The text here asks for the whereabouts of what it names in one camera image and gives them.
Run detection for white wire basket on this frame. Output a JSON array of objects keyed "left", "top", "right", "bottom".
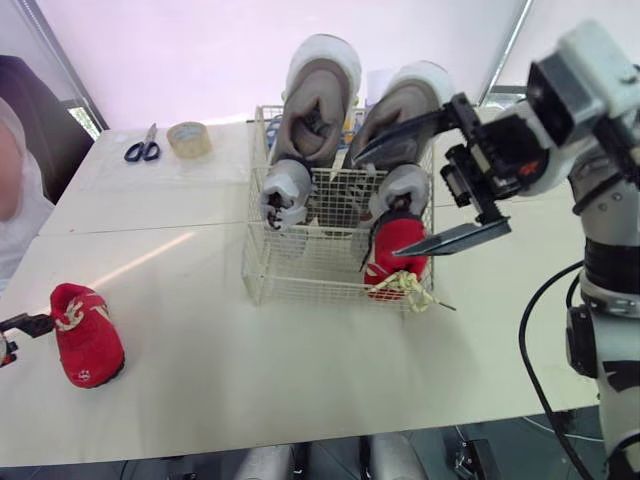
[{"left": 241, "top": 103, "right": 436, "bottom": 314}]

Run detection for black chair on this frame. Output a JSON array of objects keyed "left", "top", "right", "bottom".
[{"left": 0, "top": 54, "right": 96, "bottom": 204}]

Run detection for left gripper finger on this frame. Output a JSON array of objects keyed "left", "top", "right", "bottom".
[{"left": 0, "top": 313, "right": 54, "bottom": 339}]

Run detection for black cable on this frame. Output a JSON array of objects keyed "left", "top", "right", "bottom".
[{"left": 518, "top": 259, "right": 601, "bottom": 480}]

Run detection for blue handled scissors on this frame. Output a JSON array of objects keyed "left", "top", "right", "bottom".
[{"left": 123, "top": 122, "right": 162, "bottom": 163}]

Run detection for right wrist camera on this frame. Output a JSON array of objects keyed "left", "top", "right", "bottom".
[{"left": 482, "top": 107, "right": 574, "bottom": 199}]

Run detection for large grey shoe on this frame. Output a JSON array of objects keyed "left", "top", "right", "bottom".
[
  {"left": 349, "top": 60, "right": 456, "bottom": 174},
  {"left": 272, "top": 33, "right": 362, "bottom": 171}
]

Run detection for small red shoe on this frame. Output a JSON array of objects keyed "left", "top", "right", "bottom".
[
  {"left": 360, "top": 207, "right": 457, "bottom": 316},
  {"left": 48, "top": 282, "right": 126, "bottom": 390}
]

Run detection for person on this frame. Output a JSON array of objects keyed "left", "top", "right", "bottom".
[{"left": 0, "top": 97, "right": 56, "bottom": 296}]

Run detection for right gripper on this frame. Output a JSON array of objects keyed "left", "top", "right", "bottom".
[{"left": 351, "top": 92, "right": 512, "bottom": 259}]

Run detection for roll of clear tape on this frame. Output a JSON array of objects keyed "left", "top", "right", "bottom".
[{"left": 166, "top": 121, "right": 214, "bottom": 161}]

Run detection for small grey shoe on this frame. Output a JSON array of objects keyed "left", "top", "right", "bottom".
[
  {"left": 260, "top": 158, "right": 316, "bottom": 259},
  {"left": 368, "top": 163, "right": 431, "bottom": 226}
]

